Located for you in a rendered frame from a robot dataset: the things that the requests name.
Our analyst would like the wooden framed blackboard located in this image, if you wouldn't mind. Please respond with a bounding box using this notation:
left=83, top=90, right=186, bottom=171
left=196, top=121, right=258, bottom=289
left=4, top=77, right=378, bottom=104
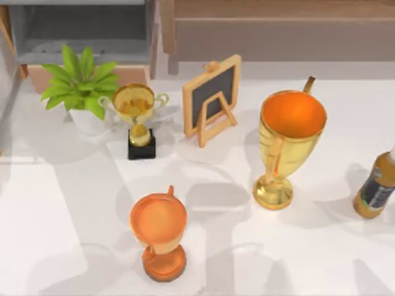
left=181, top=54, right=242, bottom=149

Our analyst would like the small gold trophy black base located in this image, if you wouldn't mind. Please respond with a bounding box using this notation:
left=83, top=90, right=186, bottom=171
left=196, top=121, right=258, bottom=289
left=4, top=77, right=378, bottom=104
left=98, top=83, right=170, bottom=160

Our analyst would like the orange copper trophy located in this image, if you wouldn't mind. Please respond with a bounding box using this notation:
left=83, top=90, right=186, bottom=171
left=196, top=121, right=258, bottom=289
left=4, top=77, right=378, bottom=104
left=128, top=185, right=189, bottom=283

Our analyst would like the large gold trophy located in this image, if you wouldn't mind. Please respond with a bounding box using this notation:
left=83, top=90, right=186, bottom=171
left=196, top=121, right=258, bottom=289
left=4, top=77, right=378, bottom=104
left=252, top=76, right=328, bottom=212

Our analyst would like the pale wooden drawer front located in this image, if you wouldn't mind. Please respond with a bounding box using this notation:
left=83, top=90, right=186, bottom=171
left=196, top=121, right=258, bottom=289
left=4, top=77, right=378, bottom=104
left=25, top=64, right=151, bottom=95

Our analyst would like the green plant in white pot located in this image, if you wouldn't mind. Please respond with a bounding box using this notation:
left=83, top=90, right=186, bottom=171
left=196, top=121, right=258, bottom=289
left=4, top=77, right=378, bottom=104
left=40, top=44, right=120, bottom=137

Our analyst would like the pulled-out drawer grey inside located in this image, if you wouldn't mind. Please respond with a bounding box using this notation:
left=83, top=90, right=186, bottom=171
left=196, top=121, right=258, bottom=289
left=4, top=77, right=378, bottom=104
left=0, top=0, right=159, bottom=93

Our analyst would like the amber bottle with dark label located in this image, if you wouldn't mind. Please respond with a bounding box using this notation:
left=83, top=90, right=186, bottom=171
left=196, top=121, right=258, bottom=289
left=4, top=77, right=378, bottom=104
left=352, top=144, right=395, bottom=219

